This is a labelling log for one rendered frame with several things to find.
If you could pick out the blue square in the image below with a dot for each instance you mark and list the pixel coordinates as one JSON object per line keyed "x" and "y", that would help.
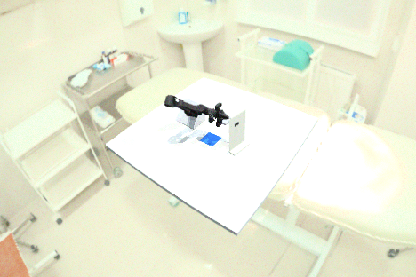
{"x": 210, "y": 139}

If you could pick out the grey flat panel with socket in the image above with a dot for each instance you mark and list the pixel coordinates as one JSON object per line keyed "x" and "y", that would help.
{"x": 237, "y": 129}

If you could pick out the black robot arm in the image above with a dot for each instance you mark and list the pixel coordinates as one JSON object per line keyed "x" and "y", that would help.
{"x": 189, "y": 109}

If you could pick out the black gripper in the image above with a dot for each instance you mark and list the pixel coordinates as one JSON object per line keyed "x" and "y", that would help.
{"x": 220, "y": 114}

